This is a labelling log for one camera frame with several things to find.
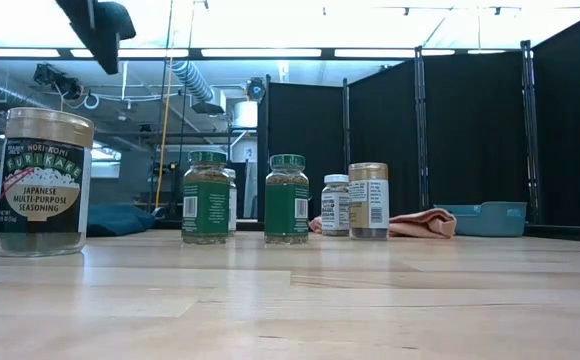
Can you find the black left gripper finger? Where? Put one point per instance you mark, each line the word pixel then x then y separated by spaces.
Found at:
pixel 102 45
pixel 120 20

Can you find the gold lid furikake jar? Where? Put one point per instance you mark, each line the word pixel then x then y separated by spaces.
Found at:
pixel 368 205
pixel 42 200

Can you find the green lid spice jar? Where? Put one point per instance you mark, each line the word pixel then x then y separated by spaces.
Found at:
pixel 286 210
pixel 205 210

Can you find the white lid seasoning jar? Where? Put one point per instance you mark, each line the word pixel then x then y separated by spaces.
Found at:
pixel 334 207
pixel 232 200

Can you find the ceiling light strip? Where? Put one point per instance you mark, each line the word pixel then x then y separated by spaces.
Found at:
pixel 395 52
pixel 145 53
pixel 260 52
pixel 15 52

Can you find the black ceiling lamp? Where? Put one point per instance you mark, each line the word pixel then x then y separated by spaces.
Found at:
pixel 207 108

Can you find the round black ceiling device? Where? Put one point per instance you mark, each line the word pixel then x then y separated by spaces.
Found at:
pixel 256 90

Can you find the white cylinder fixture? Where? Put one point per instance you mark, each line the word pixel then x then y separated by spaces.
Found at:
pixel 245 114

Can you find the dark teal cloth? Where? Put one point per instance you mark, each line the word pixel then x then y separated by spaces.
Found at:
pixel 117 219

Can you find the black monitor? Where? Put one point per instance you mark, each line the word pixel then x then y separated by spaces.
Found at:
pixel 240 192

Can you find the black fabric partition panel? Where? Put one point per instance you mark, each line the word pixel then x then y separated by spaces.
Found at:
pixel 575 130
pixel 475 135
pixel 315 130
pixel 385 125

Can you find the pink folded cloth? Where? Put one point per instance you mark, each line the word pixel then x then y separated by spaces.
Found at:
pixel 422 224

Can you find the light blue plastic bin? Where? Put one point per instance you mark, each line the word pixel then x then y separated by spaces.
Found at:
pixel 492 220

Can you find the silver flexible ventilation duct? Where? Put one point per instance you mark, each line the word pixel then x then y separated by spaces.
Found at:
pixel 192 80

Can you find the black table frame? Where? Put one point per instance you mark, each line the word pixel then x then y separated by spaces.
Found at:
pixel 247 225

